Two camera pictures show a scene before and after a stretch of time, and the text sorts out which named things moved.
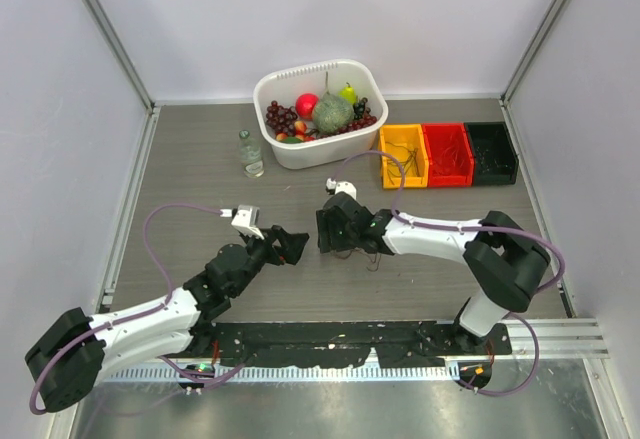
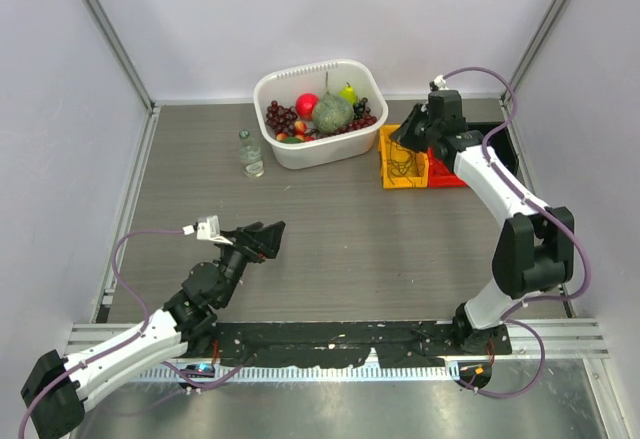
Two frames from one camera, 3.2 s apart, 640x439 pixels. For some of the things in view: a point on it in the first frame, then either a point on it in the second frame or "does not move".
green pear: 348,94 does not move
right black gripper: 327,227 to 405,132
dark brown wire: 344,259 to 403,163
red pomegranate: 305,104 does not move
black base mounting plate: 319,345 does not move
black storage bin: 495,158 does not move
